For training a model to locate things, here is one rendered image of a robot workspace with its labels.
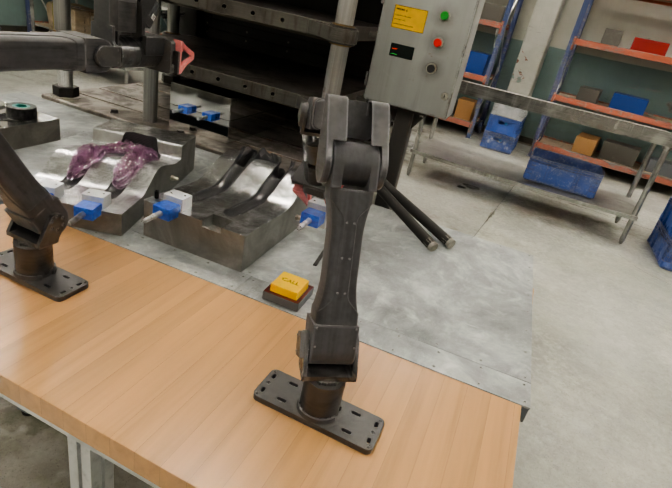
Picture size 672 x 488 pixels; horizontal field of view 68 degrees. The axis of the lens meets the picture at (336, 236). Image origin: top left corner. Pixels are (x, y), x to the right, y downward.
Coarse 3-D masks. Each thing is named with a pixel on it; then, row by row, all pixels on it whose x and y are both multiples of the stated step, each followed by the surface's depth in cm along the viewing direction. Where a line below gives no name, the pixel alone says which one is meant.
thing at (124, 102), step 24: (48, 96) 203; (96, 96) 216; (120, 96) 224; (168, 96) 240; (168, 120) 205; (288, 120) 243; (216, 144) 188; (240, 144) 194; (264, 144) 200; (288, 144) 206; (288, 168) 179
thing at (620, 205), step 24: (480, 96) 410; (504, 96) 402; (528, 96) 457; (576, 120) 386; (600, 120) 379; (624, 120) 430; (432, 144) 484; (408, 168) 462; (480, 168) 441; (504, 168) 457; (552, 192) 415; (600, 192) 443; (648, 192) 386; (624, 216) 397; (624, 240) 405
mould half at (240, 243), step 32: (224, 160) 133; (256, 160) 135; (192, 192) 120; (224, 192) 124; (288, 192) 126; (160, 224) 111; (192, 224) 108; (256, 224) 110; (288, 224) 126; (224, 256) 108; (256, 256) 113
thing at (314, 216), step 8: (312, 200) 111; (320, 200) 112; (312, 208) 110; (320, 208) 110; (304, 216) 107; (312, 216) 107; (320, 216) 107; (304, 224) 104; (312, 224) 107; (320, 224) 108
